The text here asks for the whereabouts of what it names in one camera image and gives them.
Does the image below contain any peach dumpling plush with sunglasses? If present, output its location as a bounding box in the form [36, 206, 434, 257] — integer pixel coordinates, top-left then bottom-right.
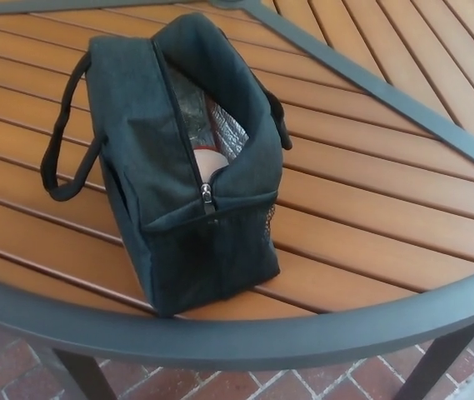
[193, 148, 229, 184]

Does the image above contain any black insulated lunch bag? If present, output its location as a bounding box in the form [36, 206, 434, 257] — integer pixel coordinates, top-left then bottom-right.
[41, 13, 294, 320]

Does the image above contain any dark metal table leg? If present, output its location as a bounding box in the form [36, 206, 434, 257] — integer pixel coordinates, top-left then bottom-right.
[398, 318, 474, 400]
[52, 349, 113, 400]

